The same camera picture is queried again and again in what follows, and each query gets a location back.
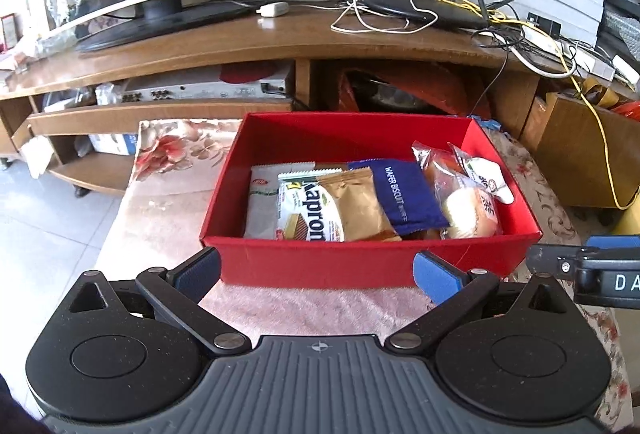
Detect white steamed cake packet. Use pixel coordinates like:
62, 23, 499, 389
434, 173, 499, 239

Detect blue wafer biscuit packet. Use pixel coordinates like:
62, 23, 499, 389
347, 159, 449, 235

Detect white sauce packet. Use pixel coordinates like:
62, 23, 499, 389
449, 145, 515, 205

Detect orange snack packet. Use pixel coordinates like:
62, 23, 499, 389
244, 162, 316, 240

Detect gold snack packet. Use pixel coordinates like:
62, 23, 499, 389
319, 167, 400, 242

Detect meat floss cake packet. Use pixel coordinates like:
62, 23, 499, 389
411, 141, 466, 203

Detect green white wafer packet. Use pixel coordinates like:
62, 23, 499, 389
276, 168, 345, 242

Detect wooden side cabinet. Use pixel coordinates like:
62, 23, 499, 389
520, 92, 640, 209

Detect red cardboard box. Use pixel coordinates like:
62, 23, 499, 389
200, 112, 541, 290

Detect white power strip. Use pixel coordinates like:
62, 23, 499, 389
512, 24, 616, 82

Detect red bag under stand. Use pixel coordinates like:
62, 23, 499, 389
335, 60, 491, 119

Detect white set-top box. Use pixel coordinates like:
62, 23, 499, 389
94, 61, 294, 105

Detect wooden TV stand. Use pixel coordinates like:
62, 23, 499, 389
0, 2, 622, 198

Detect black wifi router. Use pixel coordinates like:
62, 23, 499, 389
361, 0, 515, 30

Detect white power adapter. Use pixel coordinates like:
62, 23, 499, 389
256, 1, 290, 19

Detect black cable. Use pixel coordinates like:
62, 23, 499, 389
466, 20, 532, 120

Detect white cable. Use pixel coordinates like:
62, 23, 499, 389
328, 0, 442, 36

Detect yellow cable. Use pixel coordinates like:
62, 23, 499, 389
399, 0, 640, 212

